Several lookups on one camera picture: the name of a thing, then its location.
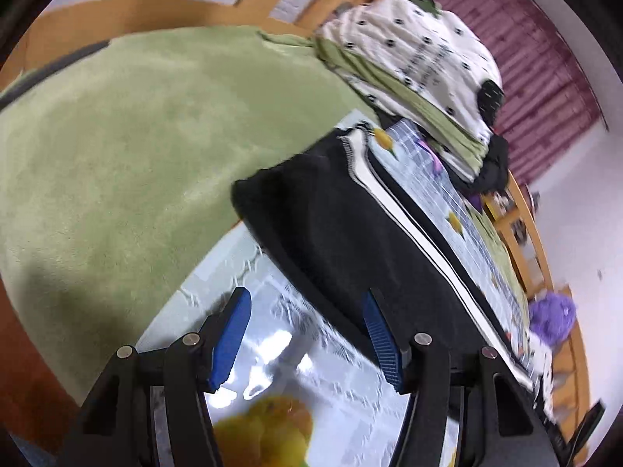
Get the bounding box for black clothing pile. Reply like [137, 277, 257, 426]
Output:
[384, 116, 509, 197]

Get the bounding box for maroon patterned curtain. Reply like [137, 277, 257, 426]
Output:
[435, 0, 602, 183]

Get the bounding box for green fleece bed blanket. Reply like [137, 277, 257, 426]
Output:
[1, 26, 366, 400]

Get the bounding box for fruit print plastic sheet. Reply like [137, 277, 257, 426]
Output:
[133, 109, 532, 467]

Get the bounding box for folded white green floral quilt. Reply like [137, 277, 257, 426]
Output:
[270, 0, 504, 183]

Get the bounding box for black sweatpants with white stripe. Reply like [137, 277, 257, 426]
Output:
[231, 126, 534, 389]

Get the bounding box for purple plush toy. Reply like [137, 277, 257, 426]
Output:
[528, 291, 577, 348]

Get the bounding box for grey checkered cloth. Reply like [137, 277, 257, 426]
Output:
[388, 118, 529, 331]

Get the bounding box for wooden bed frame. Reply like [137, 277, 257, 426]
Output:
[1, 0, 586, 440]

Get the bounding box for white floral pillow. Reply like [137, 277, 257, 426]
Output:
[527, 331, 554, 422]

